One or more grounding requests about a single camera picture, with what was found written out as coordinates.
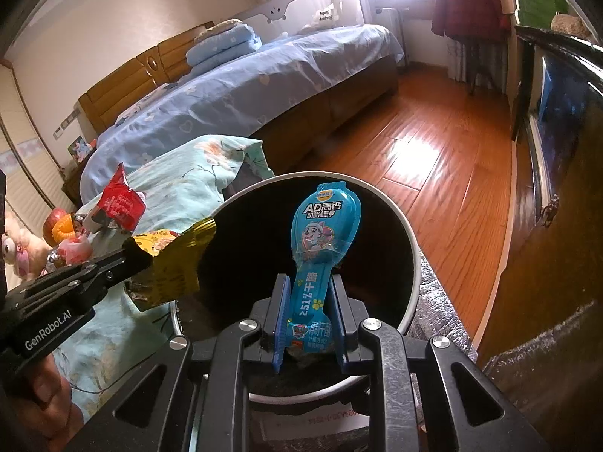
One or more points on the person's left hand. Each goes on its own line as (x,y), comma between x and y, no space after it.
(54,386)

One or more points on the patterned curtain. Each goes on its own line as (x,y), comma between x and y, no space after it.
(476,66)

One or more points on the wooden nightstand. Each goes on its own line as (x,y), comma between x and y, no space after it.
(75,183)

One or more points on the teal floral cloth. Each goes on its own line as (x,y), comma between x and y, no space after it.
(188,174)

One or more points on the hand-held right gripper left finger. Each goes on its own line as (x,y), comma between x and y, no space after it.
(281,325)

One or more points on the silver foil mat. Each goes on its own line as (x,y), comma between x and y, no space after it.
(447,310)

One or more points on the yellow snack wrapper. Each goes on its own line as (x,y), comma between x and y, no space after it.
(176,263)

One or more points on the red snack wrapper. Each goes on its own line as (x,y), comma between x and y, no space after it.
(120,202)

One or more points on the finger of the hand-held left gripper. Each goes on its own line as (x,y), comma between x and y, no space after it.
(101,273)

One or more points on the red apple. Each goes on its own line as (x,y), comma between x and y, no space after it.
(51,223)

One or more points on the wooden headboard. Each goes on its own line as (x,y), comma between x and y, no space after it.
(127,89)

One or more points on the red coat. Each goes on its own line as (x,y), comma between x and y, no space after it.
(466,4)

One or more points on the photo frame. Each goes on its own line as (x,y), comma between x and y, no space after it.
(79,147)

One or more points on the white cardboard box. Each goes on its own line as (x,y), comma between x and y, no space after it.
(320,433)

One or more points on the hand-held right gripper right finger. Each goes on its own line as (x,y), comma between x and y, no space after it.
(340,325)

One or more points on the dark wooden cabinet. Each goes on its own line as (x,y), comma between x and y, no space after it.
(556,268)

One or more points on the white wardrobe door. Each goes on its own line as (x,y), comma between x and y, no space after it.
(23,160)

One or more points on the black bin with white rim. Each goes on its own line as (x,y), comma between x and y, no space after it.
(245,254)

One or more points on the white radiator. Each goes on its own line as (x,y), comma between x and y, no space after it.
(391,28)

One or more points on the pink plastic wrapper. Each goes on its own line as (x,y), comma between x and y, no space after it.
(75,250)

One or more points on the beige plush toy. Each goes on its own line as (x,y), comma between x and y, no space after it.
(21,249)

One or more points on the bed with blue sheet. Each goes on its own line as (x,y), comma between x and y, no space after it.
(235,89)

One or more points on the black television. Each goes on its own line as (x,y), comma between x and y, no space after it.
(565,103)

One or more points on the blue cartoon snack wrapper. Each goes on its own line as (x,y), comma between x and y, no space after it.
(320,235)

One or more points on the folded blue quilt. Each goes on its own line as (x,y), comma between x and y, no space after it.
(221,44)

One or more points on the grey bed guard rail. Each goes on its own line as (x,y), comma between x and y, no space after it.
(292,4)

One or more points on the brown woven basket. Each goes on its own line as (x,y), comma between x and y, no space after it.
(570,26)

